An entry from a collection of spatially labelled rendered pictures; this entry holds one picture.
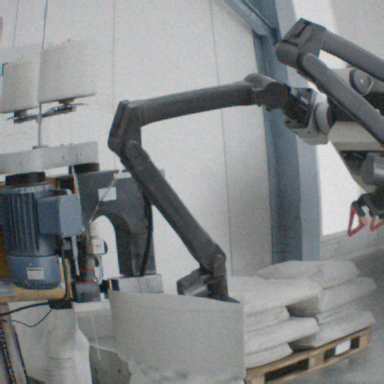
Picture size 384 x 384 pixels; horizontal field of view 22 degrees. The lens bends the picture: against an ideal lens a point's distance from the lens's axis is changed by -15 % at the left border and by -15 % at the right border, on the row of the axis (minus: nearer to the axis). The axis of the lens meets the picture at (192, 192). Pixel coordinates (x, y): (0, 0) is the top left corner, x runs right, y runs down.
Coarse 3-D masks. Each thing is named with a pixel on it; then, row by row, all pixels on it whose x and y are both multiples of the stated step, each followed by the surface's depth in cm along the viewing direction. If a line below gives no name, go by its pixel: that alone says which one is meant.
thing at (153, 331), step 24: (120, 312) 268; (144, 312) 255; (168, 312) 248; (192, 312) 244; (216, 312) 241; (240, 312) 236; (120, 336) 270; (144, 336) 257; (168, 336) 249; (192, 336) 245; (216, 336) 241; (240, 336) 237; (144, 360) 259; (168, 360) 250; (192, 360) 245; (216, 360) 242; (240, 360) 237
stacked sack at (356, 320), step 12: (360, 312) 613; (324, 324) 596; (336, 324) 592; (348, 324) 593; (360, 324) 601; (372, 324) 613; (312, 336) 580; (324, 336) 578; (336, 336) 585; (300, 348) 586; (312, 348) 579
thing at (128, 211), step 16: (48, 176) 288; (80, 176) 273; (96, 176) 276; (112, 176) 279; (80, 192) 273; (96, 192) 276; (128, 192) 283; (112, 208) 279; (128, 208) 283; (144, 208) 286; (112, 224) 288; (128, 224) 283; (144, 224) 286; (80, 240) 273; (128, 240) 284; (144, 240) 286; (80, 256) 273; (128, 256) 285; (80, 272) 274; (128, 272) 286
